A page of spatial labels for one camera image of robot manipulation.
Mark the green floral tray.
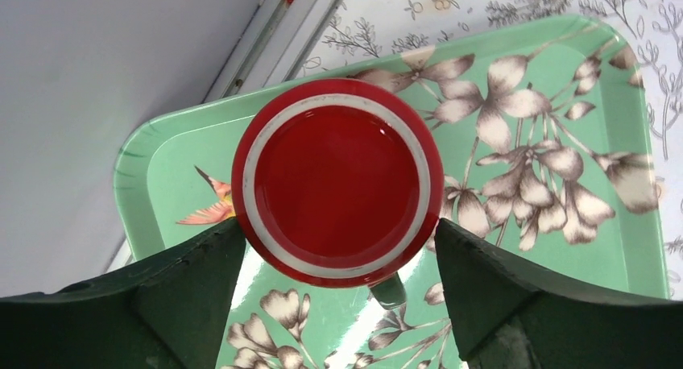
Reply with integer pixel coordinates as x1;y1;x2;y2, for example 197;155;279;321
114;15;669;368

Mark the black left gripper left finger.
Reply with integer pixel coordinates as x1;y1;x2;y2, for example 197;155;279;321
1;218;246;368

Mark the red mug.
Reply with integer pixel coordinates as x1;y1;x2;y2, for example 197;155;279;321
231;78;444;309

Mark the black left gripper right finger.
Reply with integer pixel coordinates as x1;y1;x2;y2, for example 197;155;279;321
435;219;682;368

